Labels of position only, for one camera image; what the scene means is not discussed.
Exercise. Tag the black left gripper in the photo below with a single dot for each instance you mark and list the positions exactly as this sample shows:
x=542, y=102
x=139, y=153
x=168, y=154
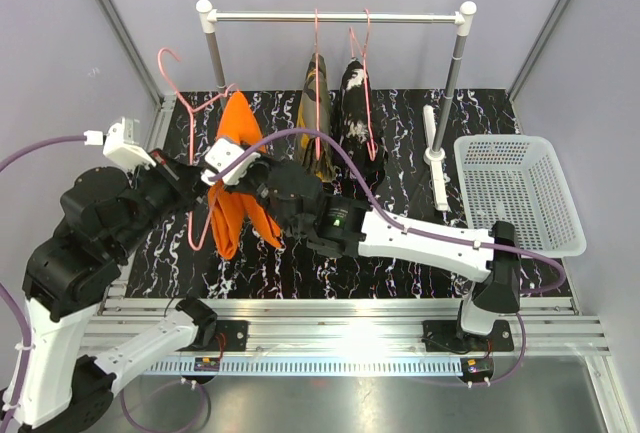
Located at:
x=184, y=177

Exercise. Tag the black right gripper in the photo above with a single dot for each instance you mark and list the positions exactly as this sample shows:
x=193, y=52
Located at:
x=243, y=185

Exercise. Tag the orange trousers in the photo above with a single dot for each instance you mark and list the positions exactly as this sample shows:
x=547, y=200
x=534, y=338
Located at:
x=232, y=198

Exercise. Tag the camouflage olive yellow trousers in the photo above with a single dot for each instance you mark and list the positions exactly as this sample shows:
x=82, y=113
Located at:
x=306, y=118

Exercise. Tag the pink wire hanger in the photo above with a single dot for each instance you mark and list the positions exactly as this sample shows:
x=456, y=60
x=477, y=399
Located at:
x=191, y=111
x=362, y=48
x=318, y=146

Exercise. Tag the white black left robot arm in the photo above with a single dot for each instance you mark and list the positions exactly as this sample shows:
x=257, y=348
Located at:
x=106, y=218

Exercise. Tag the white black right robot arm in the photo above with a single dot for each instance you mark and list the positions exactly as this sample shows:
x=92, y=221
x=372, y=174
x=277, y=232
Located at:
x=336, y=226

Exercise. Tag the black white patterned trousers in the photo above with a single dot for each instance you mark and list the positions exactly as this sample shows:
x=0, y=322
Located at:
x=351, y=130

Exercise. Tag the white metal clothes rack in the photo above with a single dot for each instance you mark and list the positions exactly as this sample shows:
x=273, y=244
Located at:
x=435, y=123

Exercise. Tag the white plastic laundry basket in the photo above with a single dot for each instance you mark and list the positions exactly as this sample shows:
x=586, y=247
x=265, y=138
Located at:
x=519, y=179

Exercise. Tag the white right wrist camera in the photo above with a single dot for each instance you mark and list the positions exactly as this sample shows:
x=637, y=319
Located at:
x=227, y=162

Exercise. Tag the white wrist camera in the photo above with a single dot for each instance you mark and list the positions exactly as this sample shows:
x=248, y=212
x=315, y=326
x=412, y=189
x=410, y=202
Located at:
x=227, y=162
x=119, y=145

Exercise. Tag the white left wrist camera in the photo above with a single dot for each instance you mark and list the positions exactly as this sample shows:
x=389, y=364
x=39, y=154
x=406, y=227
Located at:
x=119, y=145

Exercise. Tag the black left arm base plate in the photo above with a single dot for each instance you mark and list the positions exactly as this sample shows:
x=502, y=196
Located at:
x=231, y=335

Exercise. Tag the white slotted cable duct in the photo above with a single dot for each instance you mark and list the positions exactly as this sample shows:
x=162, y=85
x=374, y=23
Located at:
x=307, y=367

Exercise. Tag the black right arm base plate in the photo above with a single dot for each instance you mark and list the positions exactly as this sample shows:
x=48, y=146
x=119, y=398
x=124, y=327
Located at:
x=445, y=336

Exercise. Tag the aluminium extrusion rail frame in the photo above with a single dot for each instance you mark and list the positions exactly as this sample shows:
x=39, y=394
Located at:
x=372, y=329

